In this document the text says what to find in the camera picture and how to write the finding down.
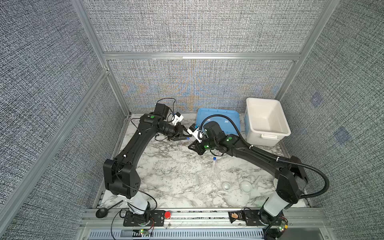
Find white plastic storage bin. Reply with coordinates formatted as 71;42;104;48
245;98;291;147

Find white mortar bowl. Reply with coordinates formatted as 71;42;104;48
240;181;253;194

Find black round microphone puck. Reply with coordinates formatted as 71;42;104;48
95;208;109;219

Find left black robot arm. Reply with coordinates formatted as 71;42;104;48
103;102;190;224

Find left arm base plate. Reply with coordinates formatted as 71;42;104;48
123;210;166;227

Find small white round dish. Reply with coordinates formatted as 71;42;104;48
222;182;231;191

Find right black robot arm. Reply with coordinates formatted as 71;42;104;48
188;119;330;225

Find blue plastic bin lid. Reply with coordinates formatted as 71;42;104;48
196;108;241;135

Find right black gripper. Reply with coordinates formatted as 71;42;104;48
186;134;219;156

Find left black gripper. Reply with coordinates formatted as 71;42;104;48
158;122;192;142

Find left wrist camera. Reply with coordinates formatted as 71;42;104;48
172;112;184;125

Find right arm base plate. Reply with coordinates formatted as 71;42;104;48
243;209;265;227

